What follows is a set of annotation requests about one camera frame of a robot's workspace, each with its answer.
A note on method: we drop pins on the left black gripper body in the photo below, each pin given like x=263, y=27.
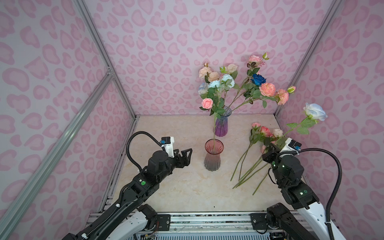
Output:
x=176, y=162

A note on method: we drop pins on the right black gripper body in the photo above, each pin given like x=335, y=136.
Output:
x=271, y=157

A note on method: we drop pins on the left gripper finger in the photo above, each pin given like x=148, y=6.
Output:
x=187, y=159
x=188, y=151

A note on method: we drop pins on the red glass vase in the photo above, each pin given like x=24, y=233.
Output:
x=214, y=148

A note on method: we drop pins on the purple blue glass vase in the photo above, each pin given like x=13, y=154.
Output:
x=221, y=128

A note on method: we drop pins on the pink rose flower stem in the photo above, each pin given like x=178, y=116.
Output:
x=208, y=105

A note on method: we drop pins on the white lavender rose stem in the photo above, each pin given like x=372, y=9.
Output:
x=314, y=114

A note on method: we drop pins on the coral pink rose stem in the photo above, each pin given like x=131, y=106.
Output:
x=265, y=93

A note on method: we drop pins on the white blue rose stem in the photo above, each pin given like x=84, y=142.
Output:
x=203, y=88

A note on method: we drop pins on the dark blue rose stem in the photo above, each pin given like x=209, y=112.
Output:
x=253, y=83

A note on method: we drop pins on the peach carnation flower stem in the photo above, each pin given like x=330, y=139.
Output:
x=207, y=74

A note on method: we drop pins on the pink carnation flower stem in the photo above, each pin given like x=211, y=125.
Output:
x=254, y=65

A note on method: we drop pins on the cream rose flower stem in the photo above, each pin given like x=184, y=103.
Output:
x=229, y=77

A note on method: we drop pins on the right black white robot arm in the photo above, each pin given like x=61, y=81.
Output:
x=288, y=172

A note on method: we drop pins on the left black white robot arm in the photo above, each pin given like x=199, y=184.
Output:
x=134, y=194

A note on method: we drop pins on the pile of artificial flowers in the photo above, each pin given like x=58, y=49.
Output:
x=251, y=168

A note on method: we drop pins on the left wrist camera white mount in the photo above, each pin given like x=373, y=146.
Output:
x=167, y=145

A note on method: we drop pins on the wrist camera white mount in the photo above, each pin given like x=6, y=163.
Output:
x=291, y=146
x=167, y=145

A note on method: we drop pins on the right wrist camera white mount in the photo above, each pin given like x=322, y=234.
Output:
x=291, y=146

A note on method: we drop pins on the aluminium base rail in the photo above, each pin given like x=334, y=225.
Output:
x=303, y=224

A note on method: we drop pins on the left aluminium frame profile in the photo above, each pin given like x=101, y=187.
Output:
x=19, y=207

